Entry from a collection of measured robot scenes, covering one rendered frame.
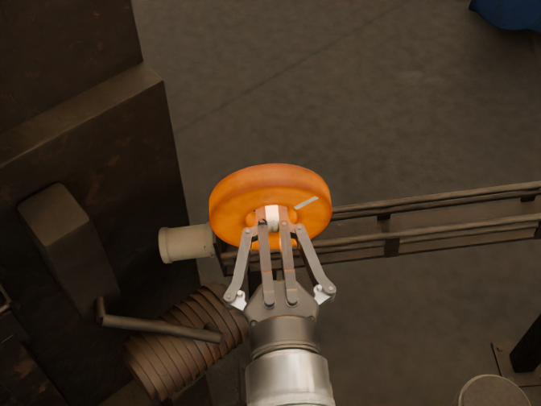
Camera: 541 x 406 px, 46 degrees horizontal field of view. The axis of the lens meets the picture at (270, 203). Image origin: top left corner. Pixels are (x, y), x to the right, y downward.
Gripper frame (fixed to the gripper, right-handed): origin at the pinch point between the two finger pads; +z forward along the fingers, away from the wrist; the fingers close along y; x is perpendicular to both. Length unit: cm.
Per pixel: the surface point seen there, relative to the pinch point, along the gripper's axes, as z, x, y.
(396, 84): 110, -97, 54
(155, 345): -2.5, -38.0, -19.7
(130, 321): -0.4, -31.9, -22.9
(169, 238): 9.2, -22.4, -15.4
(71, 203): 10.0, -11.7, -28.3
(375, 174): 71, -95, 39
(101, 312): 0.9, -30.3, -27.5
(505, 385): -14, -39, 38
